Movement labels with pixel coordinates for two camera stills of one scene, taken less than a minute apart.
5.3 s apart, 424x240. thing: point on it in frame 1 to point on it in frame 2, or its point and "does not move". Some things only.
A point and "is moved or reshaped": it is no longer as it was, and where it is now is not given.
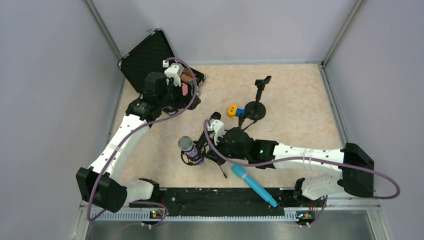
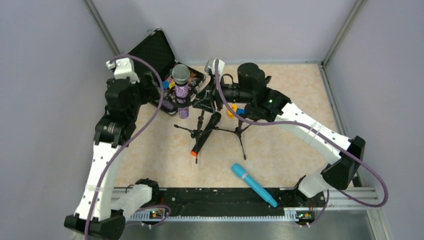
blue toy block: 239,111 does not move
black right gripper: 205,148 to 214,96
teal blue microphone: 241,173 does not move
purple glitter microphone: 186,143 is moved or reshaped
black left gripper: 185,91 to 154,91
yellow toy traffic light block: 232,110 does not move
